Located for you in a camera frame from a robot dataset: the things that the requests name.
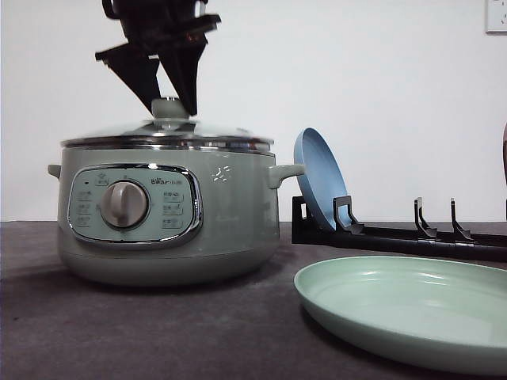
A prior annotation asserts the green plate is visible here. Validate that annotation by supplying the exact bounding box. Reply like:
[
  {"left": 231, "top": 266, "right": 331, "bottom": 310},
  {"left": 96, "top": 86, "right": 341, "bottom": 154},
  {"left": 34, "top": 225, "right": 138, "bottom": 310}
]
[{"left": 293, "top": 256, "right": 507, "bottom": 374}]

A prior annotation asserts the black dish rack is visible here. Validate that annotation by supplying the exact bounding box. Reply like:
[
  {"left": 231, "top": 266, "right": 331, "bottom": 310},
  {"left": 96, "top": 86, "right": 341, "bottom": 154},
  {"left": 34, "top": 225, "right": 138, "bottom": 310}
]
[{"left": 292, "top": 196, "right": 507, "bottom": 262}]

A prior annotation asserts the glass steamer lid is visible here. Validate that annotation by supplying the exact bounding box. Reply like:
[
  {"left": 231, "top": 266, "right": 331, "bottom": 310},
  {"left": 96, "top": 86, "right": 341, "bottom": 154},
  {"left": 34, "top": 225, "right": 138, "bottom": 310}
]
[{"left": 59, "top": 97, "right": 274, "bottom": 151}]

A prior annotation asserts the right white wall socket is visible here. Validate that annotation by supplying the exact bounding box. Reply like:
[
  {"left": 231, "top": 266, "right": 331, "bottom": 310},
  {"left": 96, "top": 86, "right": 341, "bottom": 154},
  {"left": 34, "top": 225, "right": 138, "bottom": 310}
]
[{"left": 482, "top": 0, "right": 507, "bottom": 38}]

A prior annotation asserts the blue plate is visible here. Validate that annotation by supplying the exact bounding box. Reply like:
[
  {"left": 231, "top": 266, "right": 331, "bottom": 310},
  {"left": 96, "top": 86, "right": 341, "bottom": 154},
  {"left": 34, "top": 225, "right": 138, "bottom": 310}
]
[{"left": 294, "top": 127, "right": 350, "bottom": 230}]

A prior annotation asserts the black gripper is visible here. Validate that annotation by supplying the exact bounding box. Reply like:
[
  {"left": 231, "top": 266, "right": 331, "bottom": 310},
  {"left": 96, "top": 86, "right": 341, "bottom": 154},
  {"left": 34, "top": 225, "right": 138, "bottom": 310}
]
[{"left": 95, "top": 0, "right": 222, "bottom": 117}]

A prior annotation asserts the dark brown object at edge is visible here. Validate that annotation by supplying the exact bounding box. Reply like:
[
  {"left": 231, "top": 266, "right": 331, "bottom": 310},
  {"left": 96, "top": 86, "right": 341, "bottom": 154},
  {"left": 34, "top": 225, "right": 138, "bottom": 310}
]
[{"left": 503, "top": 121, "right": 507, "bottom": 219}]

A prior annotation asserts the green electric steamer pot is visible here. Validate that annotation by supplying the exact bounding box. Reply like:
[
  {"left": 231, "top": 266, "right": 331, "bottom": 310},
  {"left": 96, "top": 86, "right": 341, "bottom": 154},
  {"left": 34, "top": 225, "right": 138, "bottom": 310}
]
[{"left": 48, "top": 143, "right": 305, "bottom": 288}]

